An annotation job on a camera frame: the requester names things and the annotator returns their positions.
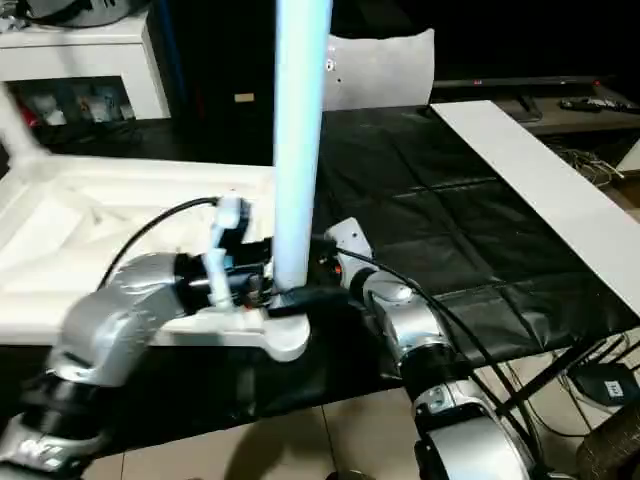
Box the white plastic table leg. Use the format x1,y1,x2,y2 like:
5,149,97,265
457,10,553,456
271,0,335,302
0,82,45,170

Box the white plastic table top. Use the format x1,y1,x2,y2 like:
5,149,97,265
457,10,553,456
0,153,313,363

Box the black table mat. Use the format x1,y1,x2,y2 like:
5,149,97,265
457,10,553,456
0,102,640,451

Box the black sofa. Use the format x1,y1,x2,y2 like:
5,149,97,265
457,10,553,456
143,0,640,121

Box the grey cushion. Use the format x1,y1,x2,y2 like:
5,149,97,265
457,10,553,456
321,27,437,112

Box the white low table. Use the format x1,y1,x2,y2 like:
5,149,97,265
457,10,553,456
429,99,640,322

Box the white cabinet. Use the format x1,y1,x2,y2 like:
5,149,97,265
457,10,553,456
0,19,172,122

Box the thin black bar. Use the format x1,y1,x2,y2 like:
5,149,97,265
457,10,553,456
431,74,617,90

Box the black wifi router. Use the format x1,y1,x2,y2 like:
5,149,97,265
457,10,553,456
571,361,635,407

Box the grey bag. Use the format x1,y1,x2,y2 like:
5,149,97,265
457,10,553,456
21,0,152,27

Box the black remote control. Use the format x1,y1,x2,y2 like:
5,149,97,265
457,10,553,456
558,97,640,113

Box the tan cardboard box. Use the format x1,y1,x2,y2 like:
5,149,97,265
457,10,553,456
616,143,640,175

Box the brown woven basket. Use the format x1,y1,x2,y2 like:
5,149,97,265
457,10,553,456
574,401,640,480

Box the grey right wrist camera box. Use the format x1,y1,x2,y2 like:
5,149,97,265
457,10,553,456
323,216,377,262

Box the black metal table frame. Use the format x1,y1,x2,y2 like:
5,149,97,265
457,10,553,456
498,338,602,417

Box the tangled white cables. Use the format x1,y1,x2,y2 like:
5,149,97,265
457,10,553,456
563,146,627,185

